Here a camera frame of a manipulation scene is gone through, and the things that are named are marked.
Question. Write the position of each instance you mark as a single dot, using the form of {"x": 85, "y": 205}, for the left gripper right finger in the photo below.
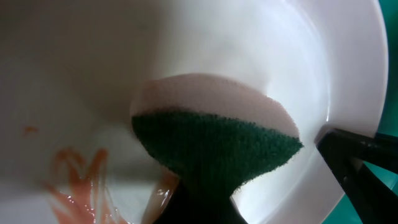
{"x": 346, "y": 153}

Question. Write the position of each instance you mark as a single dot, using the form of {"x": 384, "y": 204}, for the white plate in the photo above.
{"x": 71, "y": 70}

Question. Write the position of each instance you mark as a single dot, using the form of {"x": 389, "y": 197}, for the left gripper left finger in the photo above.
{"x": 182, "y": 208}

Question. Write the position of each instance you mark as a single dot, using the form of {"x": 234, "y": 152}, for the green and white sponge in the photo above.
{"x": 215, "y": 134}

